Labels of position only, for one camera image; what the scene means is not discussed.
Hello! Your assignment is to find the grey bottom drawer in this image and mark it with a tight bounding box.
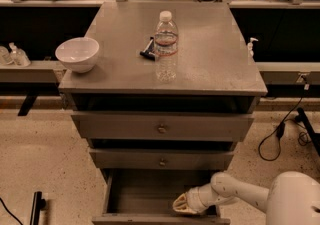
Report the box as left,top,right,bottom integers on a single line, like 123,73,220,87
92,169,230,225

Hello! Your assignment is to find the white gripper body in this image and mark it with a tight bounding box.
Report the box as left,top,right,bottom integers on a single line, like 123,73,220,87
186,184,219,214

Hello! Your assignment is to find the grey drawer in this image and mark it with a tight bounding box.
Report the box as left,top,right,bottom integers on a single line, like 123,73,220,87
89,149,233,170
92,169,230,225
71,112,253,142

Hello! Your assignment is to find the clear container at left edge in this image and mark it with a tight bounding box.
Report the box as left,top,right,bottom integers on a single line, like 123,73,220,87
0,46,13,65

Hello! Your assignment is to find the black stand base bottom left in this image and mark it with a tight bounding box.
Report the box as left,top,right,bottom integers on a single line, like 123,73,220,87
29,191,46,225

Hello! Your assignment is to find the clear plastic water bottle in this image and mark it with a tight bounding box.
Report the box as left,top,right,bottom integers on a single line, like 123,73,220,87
154,11,179,82

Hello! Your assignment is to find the black stand leg right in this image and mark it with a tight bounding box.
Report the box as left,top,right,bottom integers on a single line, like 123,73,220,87
297,108,320,156

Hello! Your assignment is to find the clear bottle on ledge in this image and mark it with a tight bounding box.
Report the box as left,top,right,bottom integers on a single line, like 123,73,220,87
9,42,31,67

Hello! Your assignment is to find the grey middle drawer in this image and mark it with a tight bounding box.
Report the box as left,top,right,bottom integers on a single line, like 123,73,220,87
89,149,233,170

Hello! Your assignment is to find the black razor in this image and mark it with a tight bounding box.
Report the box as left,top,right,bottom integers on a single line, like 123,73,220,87
140,37,155,61

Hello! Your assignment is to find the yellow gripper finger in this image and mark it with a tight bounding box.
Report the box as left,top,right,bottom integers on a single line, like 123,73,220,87
173,193,187,207
173,206,198,215

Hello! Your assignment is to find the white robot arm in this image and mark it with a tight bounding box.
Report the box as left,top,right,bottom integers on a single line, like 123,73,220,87
172,171,320,225

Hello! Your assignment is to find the white bowl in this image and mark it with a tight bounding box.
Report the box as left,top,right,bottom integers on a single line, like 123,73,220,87
55,37,100,73

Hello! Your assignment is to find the grey drawer cabinet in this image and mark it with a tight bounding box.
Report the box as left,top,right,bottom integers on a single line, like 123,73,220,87
58,0,269,187

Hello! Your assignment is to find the grey top drawer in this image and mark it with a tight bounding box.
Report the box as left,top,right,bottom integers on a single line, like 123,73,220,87
71,112,253,142

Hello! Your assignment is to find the white pump bottle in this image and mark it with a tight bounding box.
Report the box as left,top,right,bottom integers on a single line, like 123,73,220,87
247,37,259,57

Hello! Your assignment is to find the black cable bottom left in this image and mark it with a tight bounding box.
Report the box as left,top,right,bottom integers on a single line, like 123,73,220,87
0,196,25,225

